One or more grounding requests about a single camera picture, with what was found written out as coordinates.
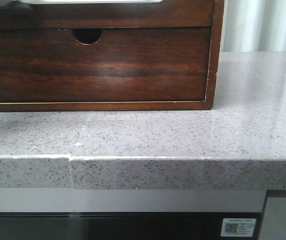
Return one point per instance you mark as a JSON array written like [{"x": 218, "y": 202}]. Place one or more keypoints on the dark wooden drawer cabinet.
[{"x": 206, "y": 103}]

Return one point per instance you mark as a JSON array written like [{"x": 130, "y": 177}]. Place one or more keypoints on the white tray in drawer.
[{"x": 48, "y": 2}]

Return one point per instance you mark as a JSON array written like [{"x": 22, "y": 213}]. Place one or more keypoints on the wooden drawer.
[
  {"x": 172, "y": 13},
  {"x": 91, "y": 65}
]

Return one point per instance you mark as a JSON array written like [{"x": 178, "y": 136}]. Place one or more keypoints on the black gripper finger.
[{"x": 18, "y": 6}]

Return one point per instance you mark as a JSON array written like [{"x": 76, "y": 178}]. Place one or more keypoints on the white QR code sticker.
[{"x": 236, "y": 227}]

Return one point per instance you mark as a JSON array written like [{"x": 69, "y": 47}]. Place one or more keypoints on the white corrugated back panel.
[{"x": 254, "y": 26}]

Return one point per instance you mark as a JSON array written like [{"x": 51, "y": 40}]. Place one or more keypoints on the grey cabinet door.
[{"x": 274, "y": 218}]

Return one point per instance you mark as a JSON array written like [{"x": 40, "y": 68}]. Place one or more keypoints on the black glass appliance door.
[{"x": 119, "y": 225}]

